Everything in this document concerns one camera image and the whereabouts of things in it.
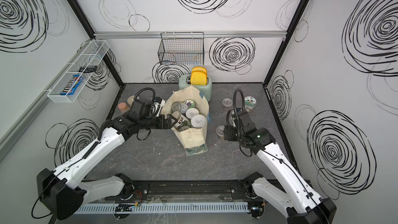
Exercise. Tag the beige lid jar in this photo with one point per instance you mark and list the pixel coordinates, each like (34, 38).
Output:
(130, 100)

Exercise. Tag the white lid dark jar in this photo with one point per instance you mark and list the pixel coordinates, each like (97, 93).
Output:
(181, 120)

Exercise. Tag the clear lid seed jar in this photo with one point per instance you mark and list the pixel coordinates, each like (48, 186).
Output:
(220, 132)

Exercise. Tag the white wire shelf basket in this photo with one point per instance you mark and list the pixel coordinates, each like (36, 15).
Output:
(91, 53)

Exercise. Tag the black wire basket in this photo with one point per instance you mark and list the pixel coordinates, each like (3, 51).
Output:
(186, 48)

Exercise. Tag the silver top can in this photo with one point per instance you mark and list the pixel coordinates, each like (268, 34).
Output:
(180, 107)

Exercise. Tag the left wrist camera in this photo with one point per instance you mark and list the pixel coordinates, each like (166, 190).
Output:
(158, 105)

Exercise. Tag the beige canvas tote bag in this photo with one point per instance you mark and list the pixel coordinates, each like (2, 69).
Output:
(193, 140)

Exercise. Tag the blue candy packet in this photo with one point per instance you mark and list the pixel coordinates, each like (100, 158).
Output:
(72, 85)

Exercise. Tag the pink lid jar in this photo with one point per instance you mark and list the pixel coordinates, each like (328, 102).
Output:
(123, 107)

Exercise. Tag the small clear lid jar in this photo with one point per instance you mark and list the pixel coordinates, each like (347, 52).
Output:
(191, 112)

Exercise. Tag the yellow bread slice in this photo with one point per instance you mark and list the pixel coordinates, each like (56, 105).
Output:
(199, 78)
(200, 69)

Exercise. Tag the small white lid jar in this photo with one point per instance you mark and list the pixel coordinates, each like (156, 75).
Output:
(189, 103)

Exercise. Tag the purple label clear jar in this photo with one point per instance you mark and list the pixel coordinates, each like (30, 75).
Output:
(227, 104)

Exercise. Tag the front yellow bread slice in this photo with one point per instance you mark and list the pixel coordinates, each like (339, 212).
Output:
(199, 78)

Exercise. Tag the rear yellow bread slice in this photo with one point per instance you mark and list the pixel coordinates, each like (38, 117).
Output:
(200, 69)

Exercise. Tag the green label lid jar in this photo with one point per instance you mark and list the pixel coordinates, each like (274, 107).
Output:
(250, 103)

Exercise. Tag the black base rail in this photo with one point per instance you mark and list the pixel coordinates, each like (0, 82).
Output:
(233, 189)

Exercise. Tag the white lid glass jar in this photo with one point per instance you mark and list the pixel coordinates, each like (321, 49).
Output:
(198, 121)

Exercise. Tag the black small box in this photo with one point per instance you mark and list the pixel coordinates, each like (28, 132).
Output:
(88, 69)

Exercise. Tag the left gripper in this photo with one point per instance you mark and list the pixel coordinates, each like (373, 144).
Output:
(168, 125)

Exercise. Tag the mint green toaster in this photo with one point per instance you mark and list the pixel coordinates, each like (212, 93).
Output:
(185, 81)

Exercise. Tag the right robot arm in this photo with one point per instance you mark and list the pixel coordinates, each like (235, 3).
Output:
(296, 200)

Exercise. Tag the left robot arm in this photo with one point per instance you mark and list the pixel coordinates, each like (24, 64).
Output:
(63, 190)

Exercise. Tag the white slotted cable duct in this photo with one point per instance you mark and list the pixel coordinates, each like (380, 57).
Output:
(164, 208)

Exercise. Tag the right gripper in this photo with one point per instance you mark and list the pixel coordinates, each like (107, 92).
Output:
(228, 131)

